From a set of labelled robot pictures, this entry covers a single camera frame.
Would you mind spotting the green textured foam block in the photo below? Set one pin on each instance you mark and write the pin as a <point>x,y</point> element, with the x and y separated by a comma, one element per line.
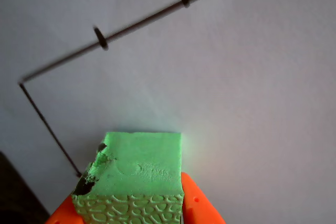
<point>136,171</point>

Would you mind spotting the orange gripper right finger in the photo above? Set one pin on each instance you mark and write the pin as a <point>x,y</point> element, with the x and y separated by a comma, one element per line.
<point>199,203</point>

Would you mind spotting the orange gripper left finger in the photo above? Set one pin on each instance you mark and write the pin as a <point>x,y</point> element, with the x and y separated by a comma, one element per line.
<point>63,213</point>

